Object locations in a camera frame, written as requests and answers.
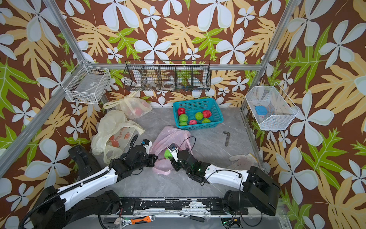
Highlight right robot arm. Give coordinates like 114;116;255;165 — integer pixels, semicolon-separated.
165;147;280;216

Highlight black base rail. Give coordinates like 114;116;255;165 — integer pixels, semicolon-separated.
102;197;252;216

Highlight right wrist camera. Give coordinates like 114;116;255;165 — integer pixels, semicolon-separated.
168;143;179;162

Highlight green cabbage toy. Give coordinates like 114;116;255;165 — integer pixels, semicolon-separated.
178;114;189;123

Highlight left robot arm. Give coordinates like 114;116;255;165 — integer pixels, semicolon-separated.
18;136;158;229

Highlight black handled screwdriver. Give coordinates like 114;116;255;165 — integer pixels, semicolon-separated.
178;214;205;223

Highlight pale yellow bag at back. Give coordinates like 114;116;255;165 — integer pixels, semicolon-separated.
103;91;153;119

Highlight white wire basket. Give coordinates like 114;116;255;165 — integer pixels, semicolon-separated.
61;61;111;105
246;83;299;132

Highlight green bumpy fruit toy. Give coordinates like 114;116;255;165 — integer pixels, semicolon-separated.
202;118;211;124

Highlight white wire basket right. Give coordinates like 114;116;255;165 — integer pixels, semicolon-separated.
246;83;299;132

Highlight orange adjustable wrench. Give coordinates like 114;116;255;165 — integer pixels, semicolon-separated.
114;216;155;229

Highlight small green fruit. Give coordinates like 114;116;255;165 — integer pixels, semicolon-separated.
179;122;188;127

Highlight red apple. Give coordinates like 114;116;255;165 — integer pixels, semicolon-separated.
177;107;186;116

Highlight white wire basket left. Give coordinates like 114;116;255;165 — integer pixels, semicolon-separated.
61;61;111;105

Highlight black wire basket rear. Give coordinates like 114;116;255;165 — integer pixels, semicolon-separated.
123;60;212;92

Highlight teal plastic basket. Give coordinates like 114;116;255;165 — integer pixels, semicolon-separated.
173;98;224;130

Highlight yellow plastic bag with fruit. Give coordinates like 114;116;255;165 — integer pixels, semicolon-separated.
91;110;145;164

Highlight pink plastic bag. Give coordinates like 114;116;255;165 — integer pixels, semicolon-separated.
149;125;193;176

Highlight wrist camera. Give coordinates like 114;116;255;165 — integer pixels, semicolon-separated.
168;143;179;162
141;139;153;154

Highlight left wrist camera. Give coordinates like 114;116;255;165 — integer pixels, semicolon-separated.
141;139;153;154

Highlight green apple toy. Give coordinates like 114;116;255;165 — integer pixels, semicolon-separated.
195;112;204;121

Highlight blue object in basket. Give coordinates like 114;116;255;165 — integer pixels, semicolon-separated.
255;106;268;116

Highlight grey allen key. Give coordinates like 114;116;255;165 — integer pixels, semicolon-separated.
223;131;231;147

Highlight green round fruit toy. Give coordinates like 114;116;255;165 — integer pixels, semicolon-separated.
164;148;173;160

